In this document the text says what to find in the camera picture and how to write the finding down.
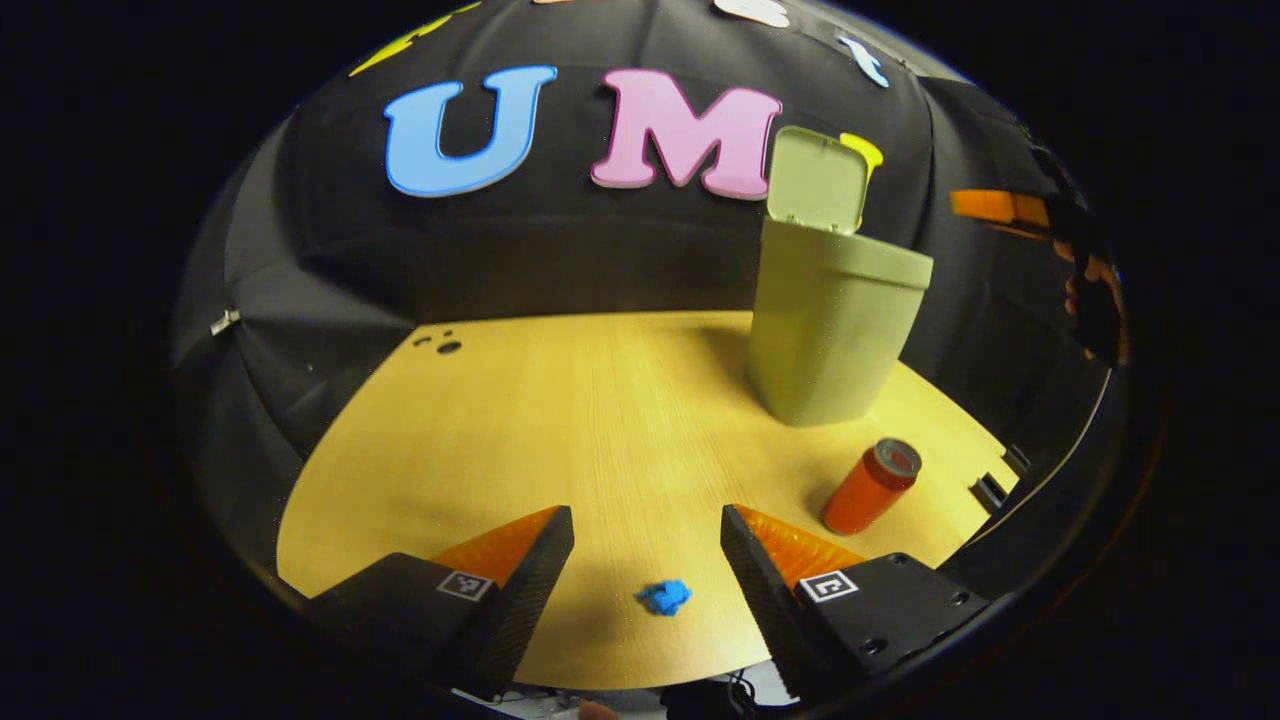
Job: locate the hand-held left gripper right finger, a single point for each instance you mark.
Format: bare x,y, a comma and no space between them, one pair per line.
765,600

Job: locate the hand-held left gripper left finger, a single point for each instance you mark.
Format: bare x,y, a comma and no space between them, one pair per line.
520,600

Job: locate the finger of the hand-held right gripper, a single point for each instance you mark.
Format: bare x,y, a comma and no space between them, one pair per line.
1000,207

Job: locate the blue paper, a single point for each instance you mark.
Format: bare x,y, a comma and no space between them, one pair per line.
665,597

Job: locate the red pop can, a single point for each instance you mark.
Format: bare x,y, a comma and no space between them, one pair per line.
868,490

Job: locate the pale green garbage bin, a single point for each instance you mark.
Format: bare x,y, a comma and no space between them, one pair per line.
830,320

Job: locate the wooden desktop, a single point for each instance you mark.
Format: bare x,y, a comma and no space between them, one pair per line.
560,440

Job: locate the black backdrop cloth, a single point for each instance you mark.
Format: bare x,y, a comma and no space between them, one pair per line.
560,250

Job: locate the white backdrop clip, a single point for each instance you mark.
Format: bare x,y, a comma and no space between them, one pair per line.
225,322

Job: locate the black desk edge bracket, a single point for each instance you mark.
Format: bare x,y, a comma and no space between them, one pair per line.
1017,460
988,492

